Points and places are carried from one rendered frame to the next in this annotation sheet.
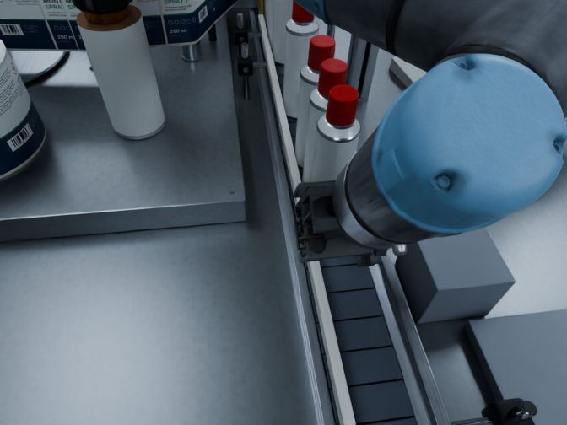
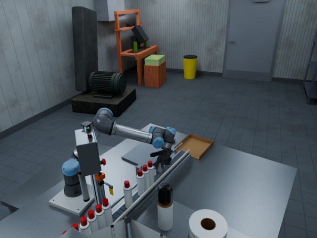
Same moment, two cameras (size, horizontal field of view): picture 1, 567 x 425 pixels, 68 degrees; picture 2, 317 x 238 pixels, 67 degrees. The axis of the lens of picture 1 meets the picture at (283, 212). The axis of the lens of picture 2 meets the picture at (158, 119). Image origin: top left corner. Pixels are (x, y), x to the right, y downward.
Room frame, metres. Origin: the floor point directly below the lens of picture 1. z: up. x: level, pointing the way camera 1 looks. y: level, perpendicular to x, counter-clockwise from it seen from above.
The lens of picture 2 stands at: (1.32, 0.96, 2.09)
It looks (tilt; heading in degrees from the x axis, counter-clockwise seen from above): 26 degrees down; 225
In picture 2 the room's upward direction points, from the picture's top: 1 degrees counter-clockwise
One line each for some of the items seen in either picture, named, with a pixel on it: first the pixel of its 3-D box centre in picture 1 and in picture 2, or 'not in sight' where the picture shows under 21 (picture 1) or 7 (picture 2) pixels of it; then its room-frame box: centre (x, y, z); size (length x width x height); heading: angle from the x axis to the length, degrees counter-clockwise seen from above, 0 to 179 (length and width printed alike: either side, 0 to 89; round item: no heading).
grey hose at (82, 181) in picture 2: not in sight; (83, 185); (0.89, -0.08, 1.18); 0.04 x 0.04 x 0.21
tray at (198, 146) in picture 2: not in sight; (194, 145); (-0.27, -0.17, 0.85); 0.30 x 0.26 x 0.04; 10
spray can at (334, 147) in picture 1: (332, 162); (150, 173); (0.40, -0.06, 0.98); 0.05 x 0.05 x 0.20
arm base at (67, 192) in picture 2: not in sight; (74, 184); (0.80, -0.45, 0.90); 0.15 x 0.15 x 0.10
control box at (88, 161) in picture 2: not in sight; (87, 151); (0.83, -0.07, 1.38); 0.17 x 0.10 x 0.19; 65
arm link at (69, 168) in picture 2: not in sight; (71, 170); (0.79, -0.46, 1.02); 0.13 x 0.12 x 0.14; 48
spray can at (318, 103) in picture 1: (325, 133); (145, 177); (0.45, -0.05, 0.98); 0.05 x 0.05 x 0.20
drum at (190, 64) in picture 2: not in sight; (189, 67); (-4.28, -3.33, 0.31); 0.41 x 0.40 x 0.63; 21
